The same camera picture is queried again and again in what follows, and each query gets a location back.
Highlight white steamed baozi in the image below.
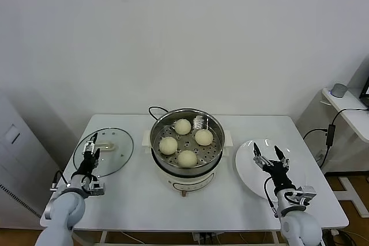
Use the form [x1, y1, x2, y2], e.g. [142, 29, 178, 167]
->
[159, 136, 178, 156]
[177, 150, 198, 169]
[174, 118, 192, 135]
[195, 128, 214, 146]

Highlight cream electric cooker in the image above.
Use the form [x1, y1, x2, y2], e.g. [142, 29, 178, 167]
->
[141, 129, 234, 198]

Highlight grey round speaker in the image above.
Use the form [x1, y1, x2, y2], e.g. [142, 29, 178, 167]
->
[330, 83, 348, 97]

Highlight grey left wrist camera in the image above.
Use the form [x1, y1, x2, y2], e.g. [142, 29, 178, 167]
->
[88, 184, 106, 198]

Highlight black power adapter with cable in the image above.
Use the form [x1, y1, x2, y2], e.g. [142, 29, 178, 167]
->
[302, 108, 369, 169]

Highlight white side desk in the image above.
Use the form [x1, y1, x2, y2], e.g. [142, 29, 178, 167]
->
[296, 87, 369, 175]

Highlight black cooker power cord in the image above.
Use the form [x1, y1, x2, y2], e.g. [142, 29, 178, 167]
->
[148, 106, 171, 122]

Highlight round glass pot lid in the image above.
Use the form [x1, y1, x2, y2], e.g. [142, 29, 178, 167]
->
[73, 127, 135, 178]

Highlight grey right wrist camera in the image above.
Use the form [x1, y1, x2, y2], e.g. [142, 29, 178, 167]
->
[293, 186, 318, 200]

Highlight white table frame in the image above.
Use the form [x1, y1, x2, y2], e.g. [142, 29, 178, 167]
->
[99, 230, 280, 246]

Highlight black framed monitor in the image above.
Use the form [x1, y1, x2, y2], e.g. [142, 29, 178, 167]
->
[359, 75, 369, 100]

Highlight white floor stand base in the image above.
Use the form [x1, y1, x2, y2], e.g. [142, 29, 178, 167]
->
[338, 176, 369, 217]

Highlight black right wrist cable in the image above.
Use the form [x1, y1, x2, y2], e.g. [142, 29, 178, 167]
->
[263, 178, 279, 218]

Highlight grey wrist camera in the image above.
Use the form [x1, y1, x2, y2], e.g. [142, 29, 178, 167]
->
[293, 186, 318, 200]
[88, 184, 106, 198]

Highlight white grey cabinet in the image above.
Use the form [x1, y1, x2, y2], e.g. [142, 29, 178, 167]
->
[0, 90, 64, 224]

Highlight white round plate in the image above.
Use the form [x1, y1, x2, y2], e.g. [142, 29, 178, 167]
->
[235, 138, 308, 203]

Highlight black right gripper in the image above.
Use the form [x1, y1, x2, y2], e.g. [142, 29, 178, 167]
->
[252, 142, 296, 192]

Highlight stainless steel steamer basket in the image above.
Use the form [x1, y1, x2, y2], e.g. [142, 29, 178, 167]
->
[150, 108, 226, 175]

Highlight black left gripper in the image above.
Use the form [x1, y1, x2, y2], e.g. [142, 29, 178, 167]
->
[75, 132, 102, 178]

